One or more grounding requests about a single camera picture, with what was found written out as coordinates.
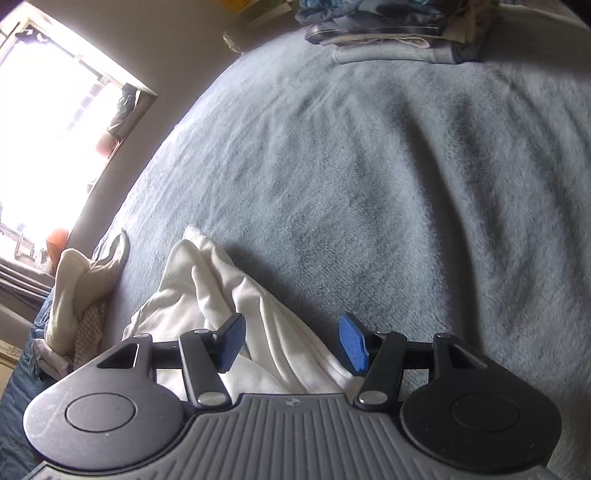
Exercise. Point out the beige curtain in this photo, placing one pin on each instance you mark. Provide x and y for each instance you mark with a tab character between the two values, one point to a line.
23	286

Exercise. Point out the cream fluffy garment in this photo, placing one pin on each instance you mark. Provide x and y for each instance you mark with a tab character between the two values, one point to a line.
74	286

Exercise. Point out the blue pillow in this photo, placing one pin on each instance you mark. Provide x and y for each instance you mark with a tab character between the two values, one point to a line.
23	415

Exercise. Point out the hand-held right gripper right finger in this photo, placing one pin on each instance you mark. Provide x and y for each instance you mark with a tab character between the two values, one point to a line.
353	344

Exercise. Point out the beige thin garment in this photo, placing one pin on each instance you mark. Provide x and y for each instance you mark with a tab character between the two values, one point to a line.
53	360

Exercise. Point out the pink pot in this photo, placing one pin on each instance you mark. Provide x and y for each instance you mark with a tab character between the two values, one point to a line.
105	145

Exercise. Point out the yellow box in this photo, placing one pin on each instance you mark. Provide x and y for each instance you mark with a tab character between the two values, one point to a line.
233	5

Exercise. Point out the barred window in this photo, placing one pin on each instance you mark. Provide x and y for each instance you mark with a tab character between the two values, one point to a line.
46	138

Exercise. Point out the white sweatshirt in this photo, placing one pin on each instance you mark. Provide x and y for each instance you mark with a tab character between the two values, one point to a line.
277	346

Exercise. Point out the pile of folded clothes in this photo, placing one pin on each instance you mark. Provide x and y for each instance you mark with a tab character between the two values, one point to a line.
392	32

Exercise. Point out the dark bag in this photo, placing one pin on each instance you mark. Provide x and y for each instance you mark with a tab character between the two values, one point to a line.
125	108

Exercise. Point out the cream ornate headboard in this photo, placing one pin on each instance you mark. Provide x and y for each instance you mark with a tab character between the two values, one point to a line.
10	355

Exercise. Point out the orange box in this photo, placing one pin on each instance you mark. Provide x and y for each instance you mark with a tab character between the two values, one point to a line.
57	239

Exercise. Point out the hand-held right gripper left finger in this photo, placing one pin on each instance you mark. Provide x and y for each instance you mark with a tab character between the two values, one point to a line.
233	341

